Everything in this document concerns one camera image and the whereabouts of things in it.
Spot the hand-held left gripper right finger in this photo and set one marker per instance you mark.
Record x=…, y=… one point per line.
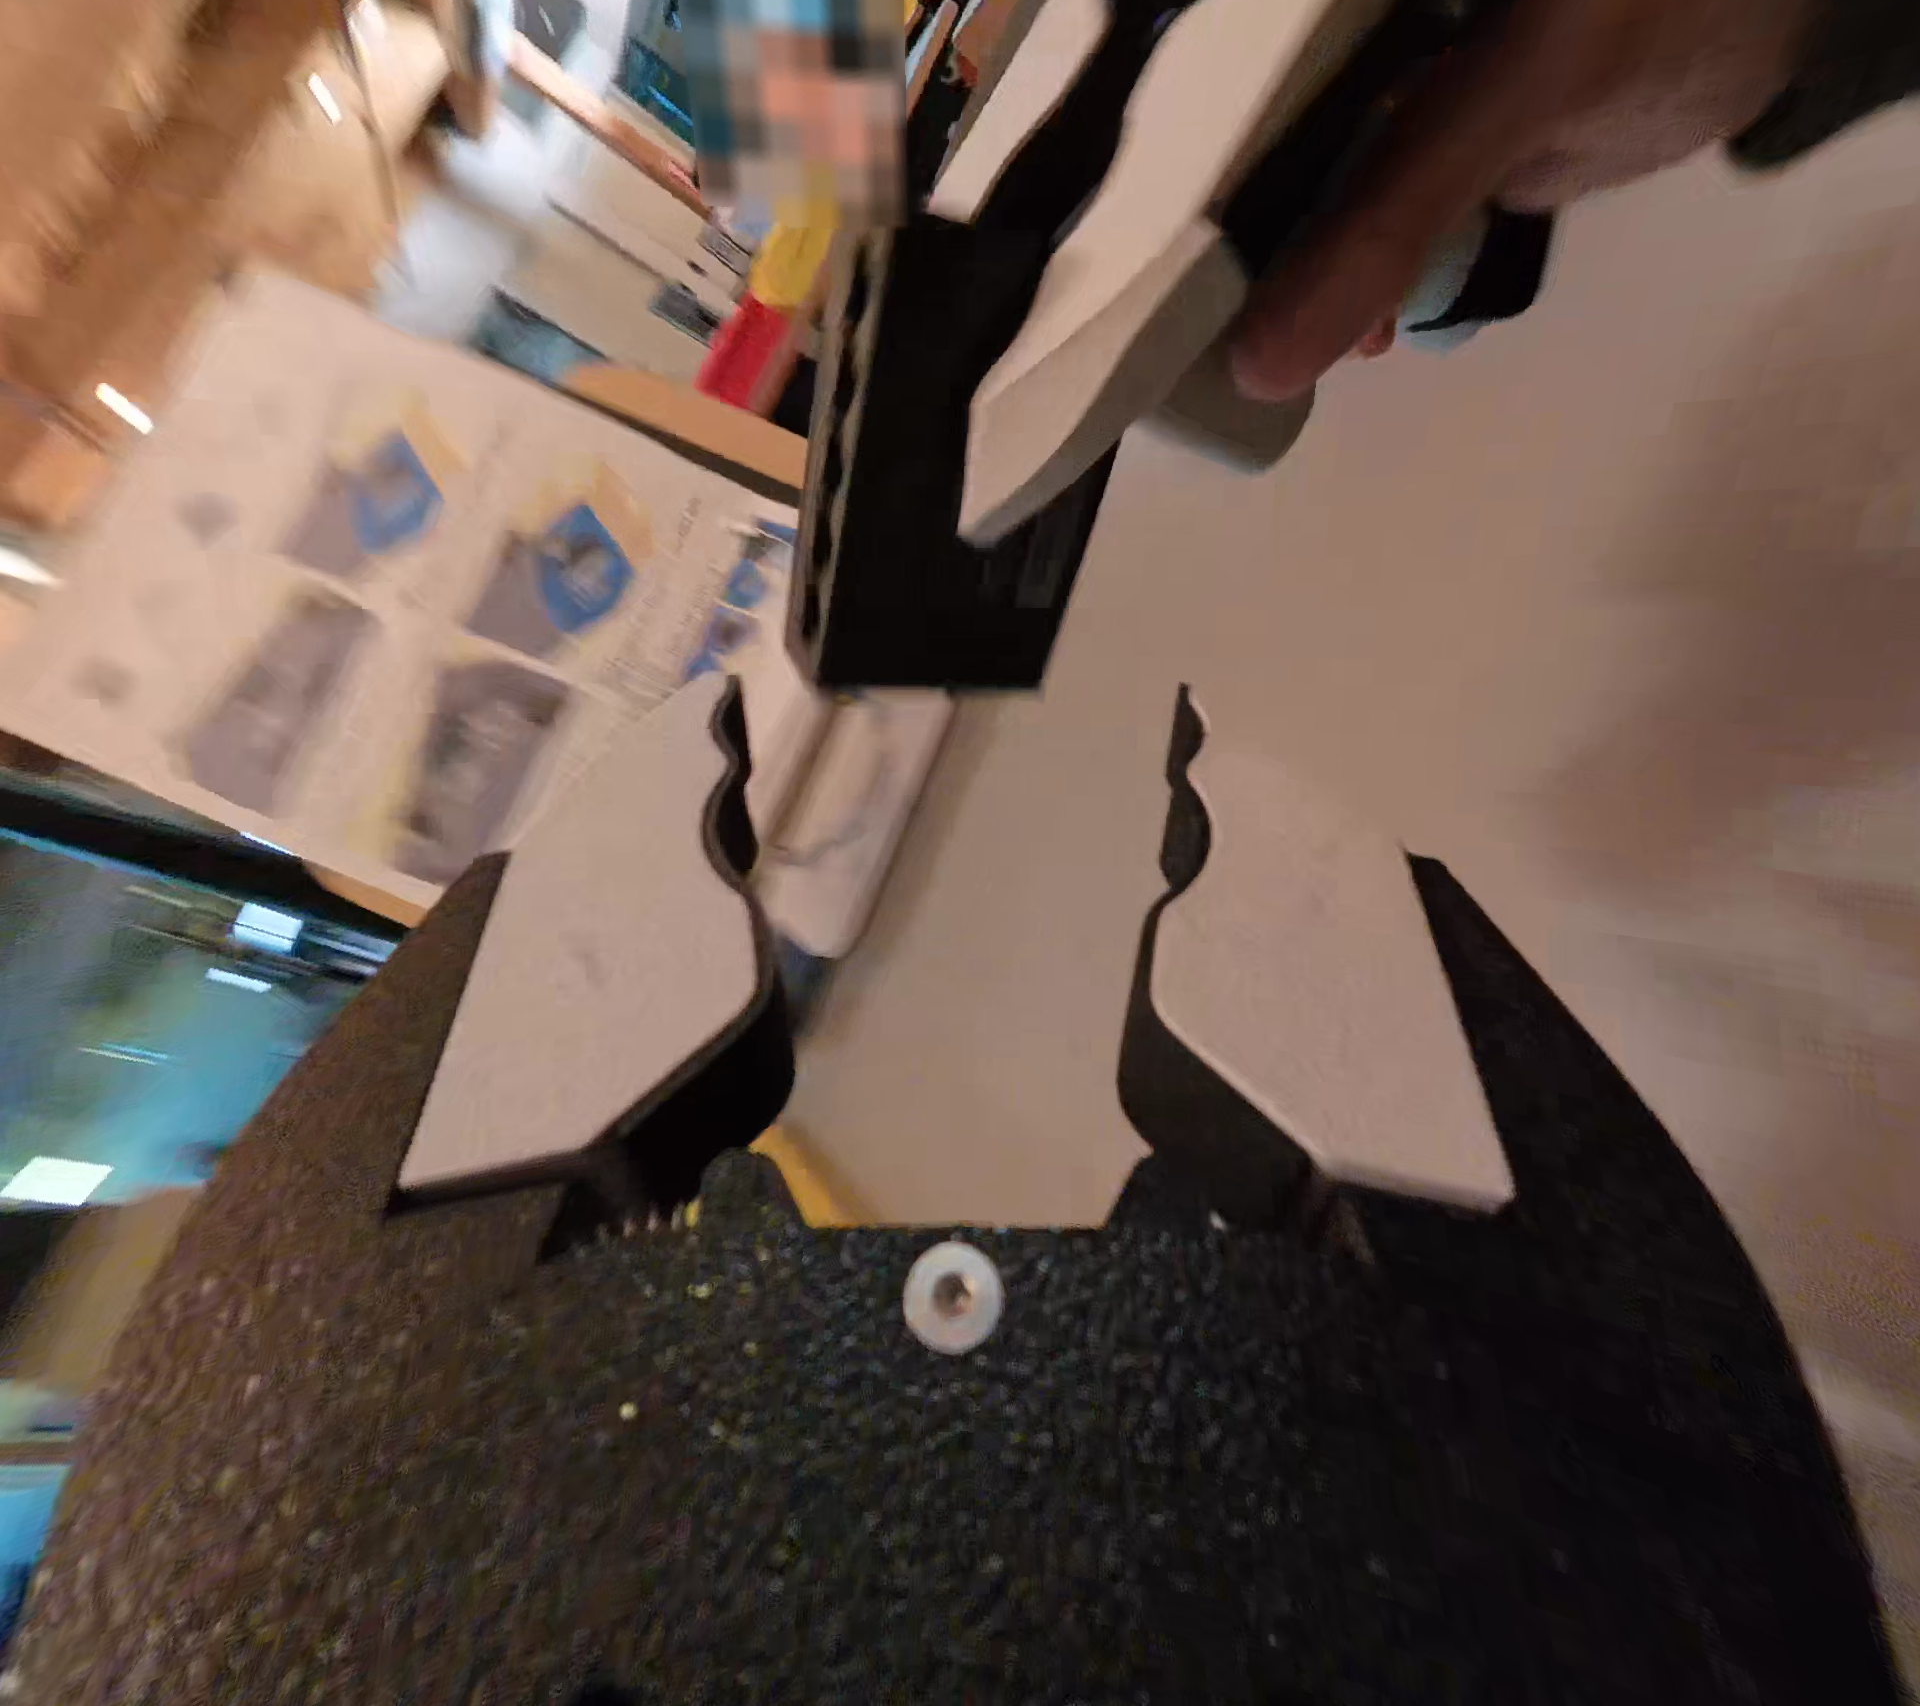
x=1320, y=986

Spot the person's right hand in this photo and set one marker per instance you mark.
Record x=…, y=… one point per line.
x=1620, y=10

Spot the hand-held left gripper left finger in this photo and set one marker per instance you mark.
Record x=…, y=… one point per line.
x=601, y=986

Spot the red bin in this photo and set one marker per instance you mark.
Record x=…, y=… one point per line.
x=750, y=349

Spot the wooden document stand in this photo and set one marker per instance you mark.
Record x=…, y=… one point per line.
x=705, y=430

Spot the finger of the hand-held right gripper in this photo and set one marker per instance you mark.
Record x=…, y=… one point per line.
x=1029, y=94
x=1201, y=131

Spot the black network switch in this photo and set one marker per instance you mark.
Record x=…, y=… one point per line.
x=901, y=597

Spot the printed instruction sheet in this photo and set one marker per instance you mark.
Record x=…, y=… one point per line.
x=225, y=506

